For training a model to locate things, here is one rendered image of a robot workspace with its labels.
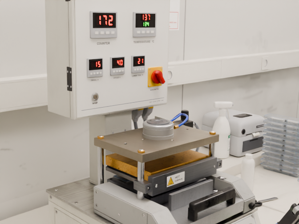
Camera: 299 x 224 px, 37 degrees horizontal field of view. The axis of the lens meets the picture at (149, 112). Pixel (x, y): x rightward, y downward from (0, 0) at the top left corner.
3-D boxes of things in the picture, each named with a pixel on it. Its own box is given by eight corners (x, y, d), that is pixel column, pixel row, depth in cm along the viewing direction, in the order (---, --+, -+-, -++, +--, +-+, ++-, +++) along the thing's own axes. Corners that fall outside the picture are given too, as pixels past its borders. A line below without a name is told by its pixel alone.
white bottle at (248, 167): (248, 193, 171) (251, 157, 168) (237, 190, 175) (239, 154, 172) (255, 190, 175) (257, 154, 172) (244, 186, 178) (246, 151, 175)
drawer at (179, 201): (99, 200, 118) (99, 172, 116) (159, 181, 133) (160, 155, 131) (182, 242, 97) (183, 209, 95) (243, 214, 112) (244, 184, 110)
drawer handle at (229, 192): (187, 218, 100) (187, 202, 99) (228, 201, 110) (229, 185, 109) (194, 222, 98) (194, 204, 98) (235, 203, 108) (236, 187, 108)
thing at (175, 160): (105, 170, 115) (105, 134, 113) (166, 153, 130) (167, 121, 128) (151, 189, 103) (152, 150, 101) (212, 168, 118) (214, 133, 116)
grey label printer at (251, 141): (199, 146, 216) (200, 111, 212) (226, 139, 229) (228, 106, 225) (240, 159, 198) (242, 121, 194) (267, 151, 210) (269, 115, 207)
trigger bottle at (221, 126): (212, 159, 197) (216, 103, 192) (208, 153, 205) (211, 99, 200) (232, 159, 198) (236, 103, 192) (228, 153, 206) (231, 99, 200)
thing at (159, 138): (79, 166, 118) (78, 118, 115) (163, 144, 139) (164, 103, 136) (141, 193, 101) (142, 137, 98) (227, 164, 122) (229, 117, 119)
